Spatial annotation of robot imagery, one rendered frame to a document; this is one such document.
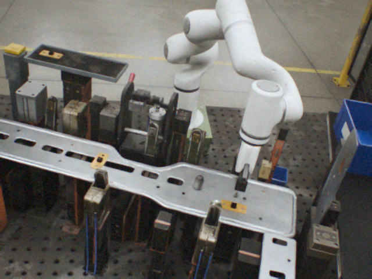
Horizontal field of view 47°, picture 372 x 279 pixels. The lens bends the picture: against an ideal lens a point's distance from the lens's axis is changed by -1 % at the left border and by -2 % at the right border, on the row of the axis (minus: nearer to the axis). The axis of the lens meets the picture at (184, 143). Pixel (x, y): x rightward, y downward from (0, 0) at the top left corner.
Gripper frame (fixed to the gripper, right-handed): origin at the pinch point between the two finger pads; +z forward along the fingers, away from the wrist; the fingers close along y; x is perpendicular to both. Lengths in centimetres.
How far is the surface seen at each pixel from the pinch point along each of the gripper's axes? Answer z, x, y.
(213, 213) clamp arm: 4.5, -5.9, 12.8
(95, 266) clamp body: 38, -39, 17
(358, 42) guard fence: 63, 92, -315
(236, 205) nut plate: 11.2, 0.6, 0.2
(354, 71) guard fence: 88, 96, -304
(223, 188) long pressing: 12.3, -4.5, -7.6
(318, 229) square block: 6.5, 25.1, 6.3
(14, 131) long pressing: 12, -80, -9
